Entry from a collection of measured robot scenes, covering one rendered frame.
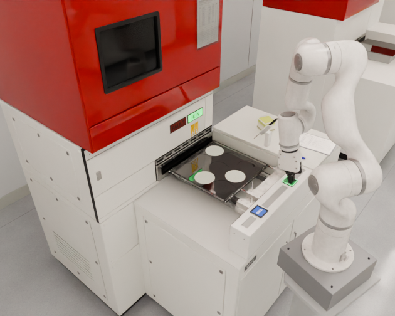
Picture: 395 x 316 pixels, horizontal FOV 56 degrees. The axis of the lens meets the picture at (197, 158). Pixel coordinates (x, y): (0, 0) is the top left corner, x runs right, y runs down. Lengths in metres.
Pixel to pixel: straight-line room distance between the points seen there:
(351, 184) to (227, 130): 1.00
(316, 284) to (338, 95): 0.67
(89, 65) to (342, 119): 0.84
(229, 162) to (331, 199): 0.83
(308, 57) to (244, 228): 0.70
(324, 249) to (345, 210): 0.19
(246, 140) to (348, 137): 0.86
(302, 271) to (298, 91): 0.67
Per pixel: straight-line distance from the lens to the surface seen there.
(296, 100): 1.49
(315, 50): 1.22
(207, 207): 1.79
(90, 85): 1.38
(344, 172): 1.24
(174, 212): 1.77
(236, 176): 1.85
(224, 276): 1.65
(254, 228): 1.52
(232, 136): 2.05
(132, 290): 2.28
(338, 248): 1.45
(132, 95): 1.52
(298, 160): 1.66
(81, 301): 2.55
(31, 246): 2.96
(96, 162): 1.59
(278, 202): 1.65
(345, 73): 1.28
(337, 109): 1.23
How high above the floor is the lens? 2.04
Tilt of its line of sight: 35 degrees down
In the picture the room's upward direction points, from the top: straight up
